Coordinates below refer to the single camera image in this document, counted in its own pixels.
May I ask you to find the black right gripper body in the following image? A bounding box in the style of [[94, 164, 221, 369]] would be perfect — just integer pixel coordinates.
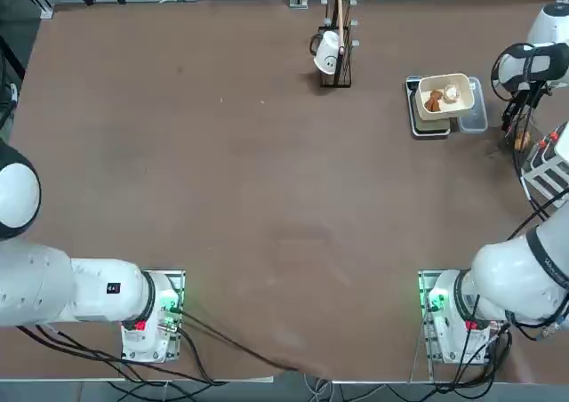
[[510, 88, 544, 109]]

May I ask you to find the orange-brown food piece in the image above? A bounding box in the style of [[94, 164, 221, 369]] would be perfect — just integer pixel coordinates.
[[423, 89, 445, 114]]

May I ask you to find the digital kitchen scale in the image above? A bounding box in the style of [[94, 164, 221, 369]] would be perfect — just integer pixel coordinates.
[[405, 76, 452, 141]]

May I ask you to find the clear plastic container lid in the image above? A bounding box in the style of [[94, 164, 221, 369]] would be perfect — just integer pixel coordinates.
[[456, 76, 490, 134]]

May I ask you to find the cream rectangular plastic tub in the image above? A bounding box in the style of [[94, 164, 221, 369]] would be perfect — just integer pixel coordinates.
[[415, 73, 475, 133]]

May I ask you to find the white smiley face mug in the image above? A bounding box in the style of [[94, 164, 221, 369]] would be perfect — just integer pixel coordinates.
[[309, 29, 346, 76]]

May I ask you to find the black hanging arm cable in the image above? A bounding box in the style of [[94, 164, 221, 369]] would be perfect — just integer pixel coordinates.
[[491, 41, 569, 243]]

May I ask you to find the black wire cup rack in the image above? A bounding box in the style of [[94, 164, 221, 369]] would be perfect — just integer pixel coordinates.
[[318, 0, 361, 88]]

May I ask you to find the black base cable bundle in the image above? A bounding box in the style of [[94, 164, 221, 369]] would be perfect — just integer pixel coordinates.
[[444, 321, 513, 385], [15, 324, 223, 386]]

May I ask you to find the black cable across table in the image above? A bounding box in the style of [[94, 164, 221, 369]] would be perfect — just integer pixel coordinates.
[[176, 309, 333, 376]]

